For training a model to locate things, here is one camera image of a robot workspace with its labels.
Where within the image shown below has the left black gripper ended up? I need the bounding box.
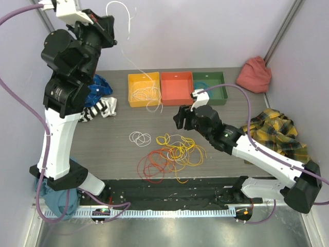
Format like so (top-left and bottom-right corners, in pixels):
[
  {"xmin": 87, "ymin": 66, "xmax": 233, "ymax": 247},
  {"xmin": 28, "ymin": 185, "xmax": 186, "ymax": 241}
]
[{"xmin": 67, "ymin": 9, "xmax": 118, "ymax": 82}]

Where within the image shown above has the white cable bundle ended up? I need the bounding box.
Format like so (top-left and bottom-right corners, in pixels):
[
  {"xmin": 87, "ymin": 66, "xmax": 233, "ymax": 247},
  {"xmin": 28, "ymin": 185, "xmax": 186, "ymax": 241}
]
[{"xmin": 105, "ymin": 1, "xmax": 186, "ymax": 162}]

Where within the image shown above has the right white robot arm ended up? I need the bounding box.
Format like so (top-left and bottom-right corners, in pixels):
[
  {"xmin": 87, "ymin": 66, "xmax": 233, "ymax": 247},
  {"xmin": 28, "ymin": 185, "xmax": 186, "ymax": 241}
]
[{"xmin": 173, "ymin": 105, "xmax": 322, "ymax": 214}]

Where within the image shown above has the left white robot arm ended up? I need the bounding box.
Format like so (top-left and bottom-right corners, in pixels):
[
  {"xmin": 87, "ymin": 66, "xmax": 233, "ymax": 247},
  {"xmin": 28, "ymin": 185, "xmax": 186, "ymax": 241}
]
[{"xmin": 29, "ymin": 9, "xmax": 117, "ymax": 205}]

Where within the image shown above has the red plastic bin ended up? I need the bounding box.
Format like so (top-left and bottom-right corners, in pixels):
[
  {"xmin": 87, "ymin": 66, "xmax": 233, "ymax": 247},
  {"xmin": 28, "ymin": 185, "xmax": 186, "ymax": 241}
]
[{"xmin": 160, "ymin": 72, "xmax": 194, "ymax": 106}]

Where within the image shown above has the blue plaid cloth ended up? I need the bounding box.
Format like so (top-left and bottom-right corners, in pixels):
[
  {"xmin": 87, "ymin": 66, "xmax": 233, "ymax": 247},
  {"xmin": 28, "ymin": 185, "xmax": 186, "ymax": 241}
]
[{"xmin": 84, "ymin": 74, "xmax": 113, "ymax": 108}]

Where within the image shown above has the green plastic bin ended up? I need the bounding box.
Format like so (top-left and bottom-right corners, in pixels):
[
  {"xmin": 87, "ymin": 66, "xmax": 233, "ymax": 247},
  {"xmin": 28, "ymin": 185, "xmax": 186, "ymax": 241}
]
[{"xmin": 192, "ymin": 72, "xmax": 228, "ymax": 106}]

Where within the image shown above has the yellow plastic bin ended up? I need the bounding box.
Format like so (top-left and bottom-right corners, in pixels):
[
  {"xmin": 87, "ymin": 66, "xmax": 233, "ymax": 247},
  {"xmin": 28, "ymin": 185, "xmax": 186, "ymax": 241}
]
[{"xmin": 128, "ymin": 72, "xmax": 161, "ymax": 110}]

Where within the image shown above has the black white striped cloth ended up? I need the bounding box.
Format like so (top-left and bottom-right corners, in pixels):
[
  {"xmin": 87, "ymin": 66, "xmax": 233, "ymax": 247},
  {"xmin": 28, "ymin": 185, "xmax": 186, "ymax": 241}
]
[{"xmin": 79, "ymin": 97, "xmax": 117, "ymax": 122}]

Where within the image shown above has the pink cloth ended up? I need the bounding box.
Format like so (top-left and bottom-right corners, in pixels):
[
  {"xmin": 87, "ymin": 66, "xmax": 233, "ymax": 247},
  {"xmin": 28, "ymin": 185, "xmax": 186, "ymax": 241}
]
[{"xmin": 236, "ymin": 56, "xmax": 272, "ymax": 94}]

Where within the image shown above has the yellow plaid shirt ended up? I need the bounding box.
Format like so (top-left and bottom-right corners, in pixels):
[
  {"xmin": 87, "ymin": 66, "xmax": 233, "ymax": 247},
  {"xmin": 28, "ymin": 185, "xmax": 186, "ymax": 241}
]
[{"xmin": 250, "ymin": 108, "xmax": 311, "ymax": 164}]

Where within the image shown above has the teal cloth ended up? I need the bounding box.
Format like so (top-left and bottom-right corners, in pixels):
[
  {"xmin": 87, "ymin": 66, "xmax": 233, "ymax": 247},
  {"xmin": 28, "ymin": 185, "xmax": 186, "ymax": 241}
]
[{"xmin": 34, "ymin": 178, "xmax": 80, "ymax": 223}]

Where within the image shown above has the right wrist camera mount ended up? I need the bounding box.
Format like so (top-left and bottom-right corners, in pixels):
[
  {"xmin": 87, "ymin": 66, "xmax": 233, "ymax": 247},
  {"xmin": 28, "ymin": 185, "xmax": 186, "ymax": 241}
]
[{"xmin": 191, "ymin": 89, "xmax": 210, "ymax": 112}]

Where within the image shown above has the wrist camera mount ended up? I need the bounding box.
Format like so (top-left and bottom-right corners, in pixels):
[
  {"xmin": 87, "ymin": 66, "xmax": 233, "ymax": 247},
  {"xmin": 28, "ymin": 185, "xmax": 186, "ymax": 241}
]
[
  {"xmin": 191, "ymin": 89, "xmax": 210, "ymax": 112},
  {"xmin": 38, "ymin": 0, "xmax": 94, "ymax": 26}
]

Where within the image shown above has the yellow cable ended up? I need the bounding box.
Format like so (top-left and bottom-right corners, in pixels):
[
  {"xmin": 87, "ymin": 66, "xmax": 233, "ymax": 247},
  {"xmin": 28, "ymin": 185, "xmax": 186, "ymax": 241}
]
[{"xmin": 155, "ymin": 132, "xmax": 208, "ymax": 172}]

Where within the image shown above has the blue cable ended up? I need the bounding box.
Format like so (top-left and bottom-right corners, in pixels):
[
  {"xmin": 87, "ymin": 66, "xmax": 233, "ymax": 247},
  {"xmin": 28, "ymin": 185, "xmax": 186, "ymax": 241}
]
[{"xmin": 193, "ymin": 81, "xmax": 214, "ymax": 100}]

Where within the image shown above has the orange cable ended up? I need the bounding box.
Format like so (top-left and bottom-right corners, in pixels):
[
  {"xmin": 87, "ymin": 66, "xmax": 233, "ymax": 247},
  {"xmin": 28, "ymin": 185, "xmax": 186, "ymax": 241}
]
[{"xmin": 159, "ymin": 149, "xmax": 190, "ymax": 185}]

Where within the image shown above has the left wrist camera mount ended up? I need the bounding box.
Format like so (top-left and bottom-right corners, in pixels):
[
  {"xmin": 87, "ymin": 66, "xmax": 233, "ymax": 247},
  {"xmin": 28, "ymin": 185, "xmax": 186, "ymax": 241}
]
[{"xmin": 38, "ymin": 0, "xmax": 94, "ymax": 26}]

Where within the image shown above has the left aluminium frame post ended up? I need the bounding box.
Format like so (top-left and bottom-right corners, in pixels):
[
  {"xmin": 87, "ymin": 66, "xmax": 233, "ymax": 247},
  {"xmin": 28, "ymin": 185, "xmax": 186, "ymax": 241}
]
[{"xmin": 37, "ymin": 9, "xmax": 55, "ymax": 32}]

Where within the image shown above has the aluminium frame post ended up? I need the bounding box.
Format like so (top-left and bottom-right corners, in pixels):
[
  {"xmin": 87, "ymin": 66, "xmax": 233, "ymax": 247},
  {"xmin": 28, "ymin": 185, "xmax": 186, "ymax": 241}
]
[
  {"xmin": 37, "ymin": 9, "xmax": 55, "ymax": 32},
  {"xmin": 264, "ymin": 0, "xmax": 305, "ymax": 66}
]

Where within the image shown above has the red cable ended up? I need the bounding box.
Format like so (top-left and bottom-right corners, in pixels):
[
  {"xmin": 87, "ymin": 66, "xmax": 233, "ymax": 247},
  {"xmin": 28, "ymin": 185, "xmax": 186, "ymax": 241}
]
[{"xmin": 137, "ymin": 150, "xmax": 167, "ymax": 184}]

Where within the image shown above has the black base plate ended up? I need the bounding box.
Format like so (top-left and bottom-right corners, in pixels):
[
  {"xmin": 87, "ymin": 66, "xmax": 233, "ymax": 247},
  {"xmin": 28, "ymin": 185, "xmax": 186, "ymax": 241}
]
[{"xmin": 79, "ymin": 176, "xmax": 263, "ymax": 210}]

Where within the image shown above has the white slotted cable duct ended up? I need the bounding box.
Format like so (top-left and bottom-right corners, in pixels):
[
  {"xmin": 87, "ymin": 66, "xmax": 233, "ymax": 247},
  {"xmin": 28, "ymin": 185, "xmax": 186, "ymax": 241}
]
[{"xmin": 43, "ymin": 207, "xmax": 237, "ymax": 219}]

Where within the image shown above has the right aluminium frame post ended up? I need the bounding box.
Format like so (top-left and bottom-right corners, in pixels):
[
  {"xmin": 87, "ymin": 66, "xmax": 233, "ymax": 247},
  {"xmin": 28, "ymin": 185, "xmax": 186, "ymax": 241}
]
[{"xmin": 264, "ymin": 0, "xmax": 305, "ymax": 66}]

